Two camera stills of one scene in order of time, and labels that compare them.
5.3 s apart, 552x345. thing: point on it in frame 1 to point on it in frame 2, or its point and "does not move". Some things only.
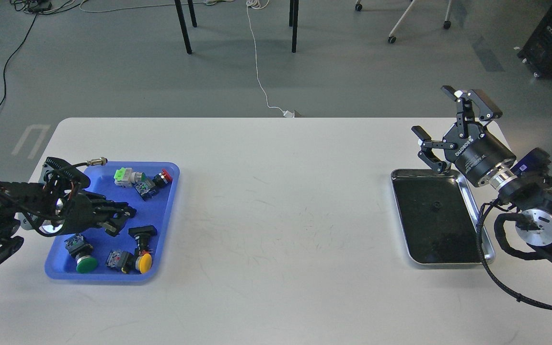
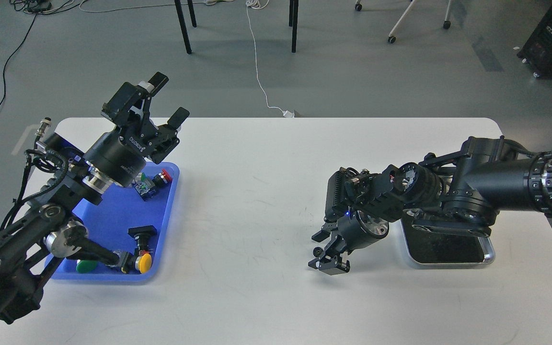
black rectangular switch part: [142, 235] does not move
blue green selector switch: [144, 187] does not move
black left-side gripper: [76, 212] to [120, 155]
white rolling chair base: [392, 39] does not move
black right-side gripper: [479, 156] to [359, 230]
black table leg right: [293, 21] does not move
